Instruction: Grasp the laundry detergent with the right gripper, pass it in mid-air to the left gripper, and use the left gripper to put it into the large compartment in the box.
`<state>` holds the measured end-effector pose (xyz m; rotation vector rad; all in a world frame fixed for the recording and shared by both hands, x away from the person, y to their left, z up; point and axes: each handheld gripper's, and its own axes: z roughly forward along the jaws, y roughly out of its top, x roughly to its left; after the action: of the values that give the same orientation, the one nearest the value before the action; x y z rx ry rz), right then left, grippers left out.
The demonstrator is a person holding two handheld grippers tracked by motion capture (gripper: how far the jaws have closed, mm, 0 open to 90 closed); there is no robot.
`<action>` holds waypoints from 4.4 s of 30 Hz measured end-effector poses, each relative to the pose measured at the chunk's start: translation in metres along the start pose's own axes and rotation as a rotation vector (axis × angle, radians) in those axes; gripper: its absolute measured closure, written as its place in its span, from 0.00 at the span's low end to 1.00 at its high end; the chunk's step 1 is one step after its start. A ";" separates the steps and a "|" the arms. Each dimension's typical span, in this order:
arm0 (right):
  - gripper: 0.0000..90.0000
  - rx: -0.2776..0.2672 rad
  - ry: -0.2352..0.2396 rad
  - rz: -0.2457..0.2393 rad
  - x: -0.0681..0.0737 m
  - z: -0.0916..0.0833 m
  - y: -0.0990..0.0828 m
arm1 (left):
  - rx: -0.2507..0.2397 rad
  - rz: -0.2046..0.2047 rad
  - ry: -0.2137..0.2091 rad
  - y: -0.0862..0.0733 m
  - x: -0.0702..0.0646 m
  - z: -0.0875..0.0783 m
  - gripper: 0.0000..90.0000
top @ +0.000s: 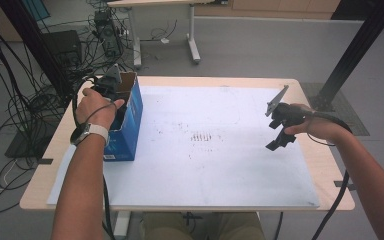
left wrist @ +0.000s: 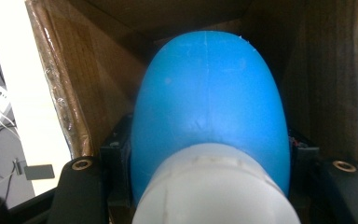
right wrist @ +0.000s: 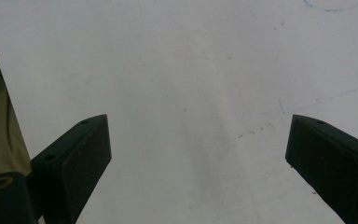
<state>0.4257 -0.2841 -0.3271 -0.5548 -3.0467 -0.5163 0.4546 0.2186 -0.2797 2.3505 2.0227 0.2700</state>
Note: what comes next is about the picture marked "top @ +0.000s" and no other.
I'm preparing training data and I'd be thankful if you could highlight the thin black wrist cord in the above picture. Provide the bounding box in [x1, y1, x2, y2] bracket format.
[79, 101, 118, 130]
[306, 132, 336, 147]

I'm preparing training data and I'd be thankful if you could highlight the computer tower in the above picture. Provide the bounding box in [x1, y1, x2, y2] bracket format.
[94, 9, 124, 58]

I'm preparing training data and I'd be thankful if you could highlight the blue panel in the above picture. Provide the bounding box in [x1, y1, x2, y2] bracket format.
[21, 0, 51, 22]

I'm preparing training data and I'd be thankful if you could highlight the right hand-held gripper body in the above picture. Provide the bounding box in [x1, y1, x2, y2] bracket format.
[264, 84, 315, 130]

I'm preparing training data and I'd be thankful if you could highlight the blue cardboard box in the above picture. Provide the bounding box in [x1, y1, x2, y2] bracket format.
[103, 71, 144, 162]

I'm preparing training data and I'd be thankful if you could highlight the thin black cable under table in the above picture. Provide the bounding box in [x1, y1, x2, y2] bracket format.
[274, 211, 284, 240]

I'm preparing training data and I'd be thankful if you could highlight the black metal stand on carpet tile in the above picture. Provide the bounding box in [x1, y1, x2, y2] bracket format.
[308, 0, 384, 113]

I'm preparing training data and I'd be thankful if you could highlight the white table leg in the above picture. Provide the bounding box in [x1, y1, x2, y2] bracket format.
[114, 210, 132, 240]

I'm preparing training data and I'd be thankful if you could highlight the person's right hand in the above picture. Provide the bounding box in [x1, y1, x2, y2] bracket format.
[283, 103, 343, 143]

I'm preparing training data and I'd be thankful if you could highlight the white table mat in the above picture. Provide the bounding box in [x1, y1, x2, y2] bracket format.
[46, 84, 321, 208]

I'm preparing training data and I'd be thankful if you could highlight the black box on floor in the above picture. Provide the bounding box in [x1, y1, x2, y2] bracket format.
[42, 30, 83, 69]

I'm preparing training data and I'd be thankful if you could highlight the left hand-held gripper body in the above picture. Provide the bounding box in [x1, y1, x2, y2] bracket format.
[91, 63, 123, 101]

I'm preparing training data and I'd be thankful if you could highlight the white desk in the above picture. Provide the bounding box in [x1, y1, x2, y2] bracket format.
[106, 0, 229, 70]

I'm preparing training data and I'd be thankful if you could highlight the black metal stand among cables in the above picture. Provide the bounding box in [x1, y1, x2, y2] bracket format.
[0, 0, 73, 101]

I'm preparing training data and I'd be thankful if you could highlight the wristwatch with white strap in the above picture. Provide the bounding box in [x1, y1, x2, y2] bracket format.
[69, 122, 111, 148]

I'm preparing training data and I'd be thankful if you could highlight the thin black right wrist cord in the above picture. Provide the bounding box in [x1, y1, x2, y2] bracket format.
[306, 132, 336, 147]

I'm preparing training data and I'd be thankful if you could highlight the thin black left wrist cord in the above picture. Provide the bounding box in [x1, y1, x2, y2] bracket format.
[79, 101, 118, 130]

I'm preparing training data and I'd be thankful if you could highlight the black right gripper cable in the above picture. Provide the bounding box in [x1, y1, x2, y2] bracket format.
[311, 110, 354, 240]

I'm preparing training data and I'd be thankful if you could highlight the dark flat base plate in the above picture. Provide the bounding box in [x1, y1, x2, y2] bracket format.
[4, 128, 53, 159]

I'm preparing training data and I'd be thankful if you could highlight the person's left hand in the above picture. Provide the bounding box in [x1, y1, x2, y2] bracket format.
[75, 87, 126, 131]

